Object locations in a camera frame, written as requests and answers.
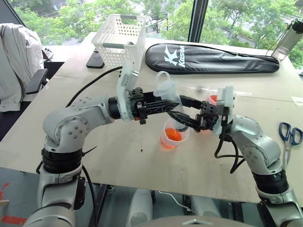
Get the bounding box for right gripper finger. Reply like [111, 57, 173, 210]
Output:
[179, 94, 204, 110]
[167, 112, 202, 133]

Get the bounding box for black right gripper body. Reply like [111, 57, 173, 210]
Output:
[196, 101, 220, 132]

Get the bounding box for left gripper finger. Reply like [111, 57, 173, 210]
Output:
[145, 100, 181, 117]
[143, 91, 167, 103]

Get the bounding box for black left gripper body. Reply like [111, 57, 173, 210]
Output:
[128, 87, 148, 125]

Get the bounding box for clear plastic syringe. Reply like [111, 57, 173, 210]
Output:
[153, 70, 190, 133]

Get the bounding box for blue handled scissors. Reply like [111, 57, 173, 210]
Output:
[278, 122, 303, 170]

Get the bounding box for small cup with orange liquid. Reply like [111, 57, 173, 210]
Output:
[160, 117, 191, 150]

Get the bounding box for black Kason racket bag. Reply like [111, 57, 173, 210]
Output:
[144, 43, 280, 75]

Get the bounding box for white perforated plastic basket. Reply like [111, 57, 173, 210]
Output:
[91, 14, 147, 72]

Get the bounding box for black smartphone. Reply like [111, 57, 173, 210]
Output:
[86, 48, 106, 70]

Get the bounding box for black table leg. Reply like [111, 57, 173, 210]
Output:
[94, 183, 116, 227]

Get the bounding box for black office chair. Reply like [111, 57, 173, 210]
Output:
[21, 68, 49, 102]

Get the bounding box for light grey shirt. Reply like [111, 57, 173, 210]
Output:
[0, 23, 45, 112]

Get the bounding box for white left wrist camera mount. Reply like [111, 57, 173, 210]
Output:
[116, 61, 140, 122]

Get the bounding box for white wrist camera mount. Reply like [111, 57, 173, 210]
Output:
[116, 61, 140, 122]
[215, 86, 235, 124]

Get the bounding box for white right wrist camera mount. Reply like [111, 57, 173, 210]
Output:
[215, 86, 235, 124]

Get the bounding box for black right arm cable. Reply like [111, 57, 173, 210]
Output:
[214, 115, 246, 175]

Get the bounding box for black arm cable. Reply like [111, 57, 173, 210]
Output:
[65, 66, 123, 107]
[214, 115, 246, 175]

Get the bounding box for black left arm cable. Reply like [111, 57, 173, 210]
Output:
[65, 66, 123, 107]

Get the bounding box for thin white cable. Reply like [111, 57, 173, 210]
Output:
[158, 190, 197, 215]

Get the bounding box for black window frame pillar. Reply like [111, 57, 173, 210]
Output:
[187, 0, 211, 44]

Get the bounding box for black left shoulder cable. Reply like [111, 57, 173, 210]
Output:
[81, 165, 99, 227]

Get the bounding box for black cable bundle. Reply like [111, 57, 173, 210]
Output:
[42, 47, 54, 62]

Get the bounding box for clear water bottle with strap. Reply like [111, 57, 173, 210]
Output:
[265, 18, 303, 61]

